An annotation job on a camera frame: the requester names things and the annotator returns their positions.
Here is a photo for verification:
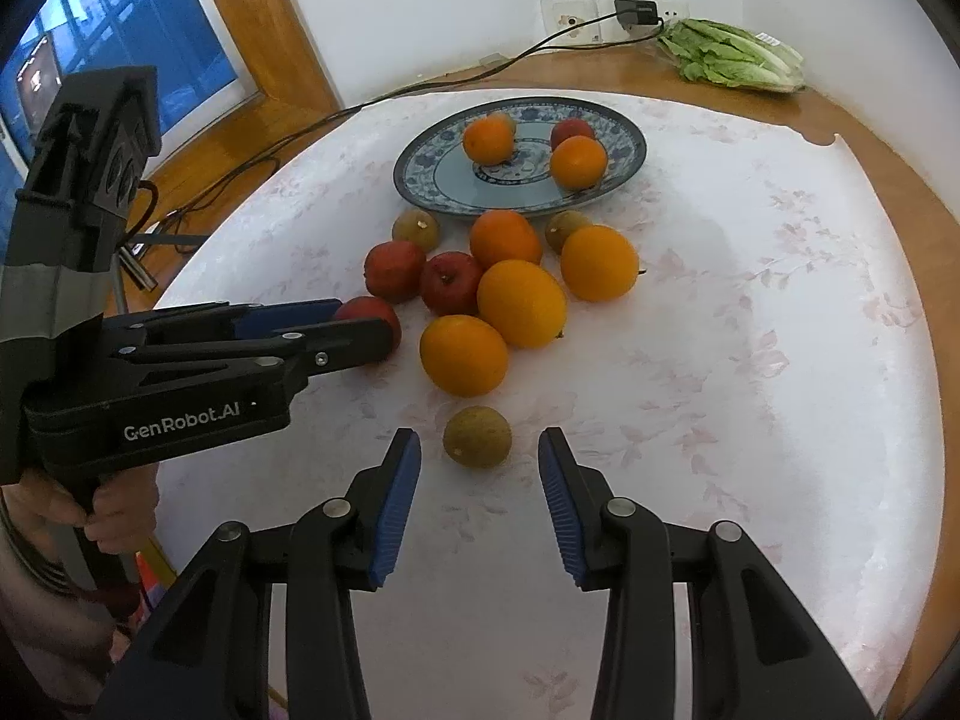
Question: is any large orange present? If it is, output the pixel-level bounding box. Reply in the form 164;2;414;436
420;314;509;398
462;115;516;167

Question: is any brownish green pear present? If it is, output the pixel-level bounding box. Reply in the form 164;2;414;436
392;208;441;254

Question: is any small red apple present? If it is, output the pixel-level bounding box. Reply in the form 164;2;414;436
550;117;596;149

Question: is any person's left hand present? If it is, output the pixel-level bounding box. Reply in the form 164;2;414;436
2;465;160;562

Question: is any blue patterned ceramic plate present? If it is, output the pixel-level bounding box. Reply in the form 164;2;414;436
392;96;647;218

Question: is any white floral tablecloth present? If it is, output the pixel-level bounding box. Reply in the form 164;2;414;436
158;94;944;718

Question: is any small brownish green fruit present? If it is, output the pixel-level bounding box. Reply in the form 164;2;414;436
545;210;592;255

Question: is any black power adapter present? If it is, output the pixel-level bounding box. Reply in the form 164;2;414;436
613;0;661;31

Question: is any bagged green lettuce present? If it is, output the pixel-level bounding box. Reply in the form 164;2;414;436
659;18;805;94

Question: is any window with wooden frame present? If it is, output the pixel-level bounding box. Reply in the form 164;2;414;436
2;0;335;190

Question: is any white wall socket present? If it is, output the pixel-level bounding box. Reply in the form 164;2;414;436
539;0;690;49

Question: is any black power cable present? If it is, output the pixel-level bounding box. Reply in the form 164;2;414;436
110;10;669;257

